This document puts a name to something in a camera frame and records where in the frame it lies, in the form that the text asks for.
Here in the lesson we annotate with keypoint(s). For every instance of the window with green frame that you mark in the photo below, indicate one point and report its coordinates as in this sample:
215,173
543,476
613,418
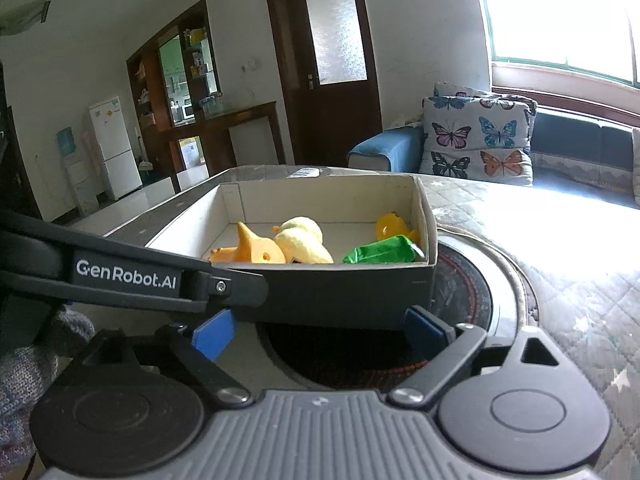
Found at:
593,37

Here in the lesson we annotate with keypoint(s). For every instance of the green block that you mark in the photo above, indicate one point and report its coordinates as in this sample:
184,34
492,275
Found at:
396,249

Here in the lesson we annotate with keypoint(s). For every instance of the dark wooden door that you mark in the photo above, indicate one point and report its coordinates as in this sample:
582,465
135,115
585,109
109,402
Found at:
327,73

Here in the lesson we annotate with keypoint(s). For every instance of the open cardboard box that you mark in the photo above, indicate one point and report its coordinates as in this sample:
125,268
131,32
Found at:
346,250

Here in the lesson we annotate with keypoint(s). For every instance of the grey quilted star cover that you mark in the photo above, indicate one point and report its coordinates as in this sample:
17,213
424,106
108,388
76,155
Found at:
581,256

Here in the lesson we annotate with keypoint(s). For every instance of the butterfly print pillow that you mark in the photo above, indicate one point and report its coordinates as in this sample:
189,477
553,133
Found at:
477,135

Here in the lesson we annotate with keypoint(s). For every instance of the white remote control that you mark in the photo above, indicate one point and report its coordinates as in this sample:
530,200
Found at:
306,172

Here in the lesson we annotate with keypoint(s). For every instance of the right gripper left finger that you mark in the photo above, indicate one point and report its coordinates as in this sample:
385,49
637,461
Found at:
189,356

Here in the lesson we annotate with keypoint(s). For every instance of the round black induction cooker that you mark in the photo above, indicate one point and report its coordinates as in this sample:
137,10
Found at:
474,283

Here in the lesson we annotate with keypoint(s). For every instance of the water dispenser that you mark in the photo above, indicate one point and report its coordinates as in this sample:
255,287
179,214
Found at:
77,173

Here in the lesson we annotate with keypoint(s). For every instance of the grey knitted gloved hand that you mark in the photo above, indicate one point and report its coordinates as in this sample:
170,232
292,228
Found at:
26,373

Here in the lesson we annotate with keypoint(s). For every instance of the dark wooden cabinet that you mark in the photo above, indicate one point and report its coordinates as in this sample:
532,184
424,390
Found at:
174,81

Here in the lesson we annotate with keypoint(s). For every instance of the white refrigerator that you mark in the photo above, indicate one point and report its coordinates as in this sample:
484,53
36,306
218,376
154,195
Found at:
119,169

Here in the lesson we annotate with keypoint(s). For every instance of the white folded cushion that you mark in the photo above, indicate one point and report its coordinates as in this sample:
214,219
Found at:
636,167

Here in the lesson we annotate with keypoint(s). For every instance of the yellow plush chick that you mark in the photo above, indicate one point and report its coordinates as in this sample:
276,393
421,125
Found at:
301,241

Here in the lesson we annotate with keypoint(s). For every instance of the orange toy dinosaur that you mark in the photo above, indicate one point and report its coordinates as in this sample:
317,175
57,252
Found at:
251,249

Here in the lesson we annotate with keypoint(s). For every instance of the yellow rubber bear toy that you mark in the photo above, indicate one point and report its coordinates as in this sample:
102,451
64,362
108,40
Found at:
390,225

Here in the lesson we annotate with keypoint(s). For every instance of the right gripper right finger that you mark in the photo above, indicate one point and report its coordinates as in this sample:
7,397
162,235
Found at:
449,350

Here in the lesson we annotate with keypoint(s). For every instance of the blue sofa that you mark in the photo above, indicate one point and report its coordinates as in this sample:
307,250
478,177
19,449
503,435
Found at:
570,153

